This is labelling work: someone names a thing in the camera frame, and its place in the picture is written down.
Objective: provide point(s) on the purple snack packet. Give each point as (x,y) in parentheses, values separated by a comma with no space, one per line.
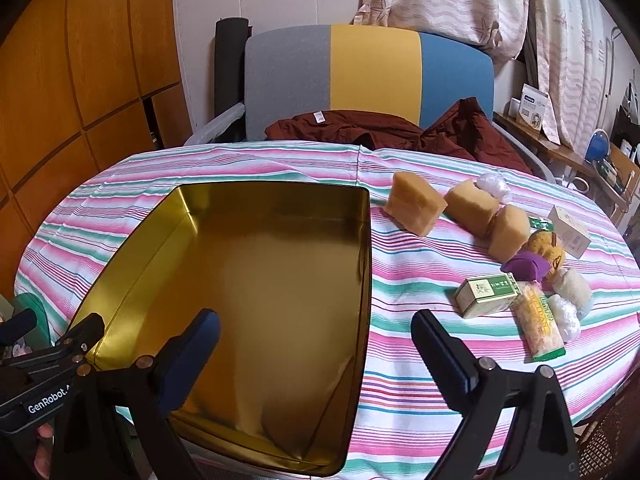
(522,266)

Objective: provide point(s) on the pink wavy striped curtain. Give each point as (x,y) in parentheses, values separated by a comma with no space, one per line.
(565,50)

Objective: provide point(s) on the brown wicker chair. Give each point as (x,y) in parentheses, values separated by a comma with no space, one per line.
(610,440)

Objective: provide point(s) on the clear plastic bag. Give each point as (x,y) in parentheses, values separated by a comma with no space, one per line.
(492,187)
(565,317)

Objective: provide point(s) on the beige carton box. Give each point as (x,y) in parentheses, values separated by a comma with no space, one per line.
(570,232)

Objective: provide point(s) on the grey yellow blue chair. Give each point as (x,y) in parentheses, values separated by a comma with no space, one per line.
(370,70)

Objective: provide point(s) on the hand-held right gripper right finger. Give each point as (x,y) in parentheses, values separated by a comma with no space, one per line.
(452,360)

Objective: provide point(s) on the pink patterned curtain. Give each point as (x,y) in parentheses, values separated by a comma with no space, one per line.
(450,0)

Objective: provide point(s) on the person's left hand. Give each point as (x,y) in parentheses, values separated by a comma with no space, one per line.
(44,442)

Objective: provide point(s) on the maroon garment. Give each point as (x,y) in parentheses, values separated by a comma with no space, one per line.
(350,132)

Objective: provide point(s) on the wooden wardrobe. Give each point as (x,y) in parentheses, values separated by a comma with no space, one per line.
(75,85)

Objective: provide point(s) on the tan cake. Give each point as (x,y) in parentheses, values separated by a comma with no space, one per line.
(412,205)

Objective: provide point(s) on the white and blue box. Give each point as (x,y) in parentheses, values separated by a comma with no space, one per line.
(532,107)

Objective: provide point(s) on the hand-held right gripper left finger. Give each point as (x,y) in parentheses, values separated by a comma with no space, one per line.
(197,345)

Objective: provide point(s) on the striped tablecloth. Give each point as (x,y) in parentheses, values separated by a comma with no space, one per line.
(415,270)

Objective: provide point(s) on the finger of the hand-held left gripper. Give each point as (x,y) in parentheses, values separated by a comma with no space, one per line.
(85,332)
(19,324)

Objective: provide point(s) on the gold tin box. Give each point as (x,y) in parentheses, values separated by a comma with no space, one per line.
(265,285)

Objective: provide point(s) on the cream bun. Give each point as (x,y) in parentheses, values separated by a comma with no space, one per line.
(572,287)

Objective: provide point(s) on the yellow cracker packet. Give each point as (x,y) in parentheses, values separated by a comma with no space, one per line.
(540,325)

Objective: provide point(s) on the tan sponge block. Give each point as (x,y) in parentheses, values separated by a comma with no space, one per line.
(470,210)
(507,235)

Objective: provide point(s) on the green-edged cracker packet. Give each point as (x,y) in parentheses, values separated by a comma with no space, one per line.
(540,224)

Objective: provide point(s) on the yellow knit sock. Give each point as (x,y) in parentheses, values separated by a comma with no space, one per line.
(545,250)

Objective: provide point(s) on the small white jar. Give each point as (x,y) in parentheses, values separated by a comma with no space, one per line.
(514,107)

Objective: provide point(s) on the wooden side table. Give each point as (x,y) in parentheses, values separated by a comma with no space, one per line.
(550,142)

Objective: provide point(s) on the green carton box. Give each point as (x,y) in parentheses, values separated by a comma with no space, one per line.
(487,297)

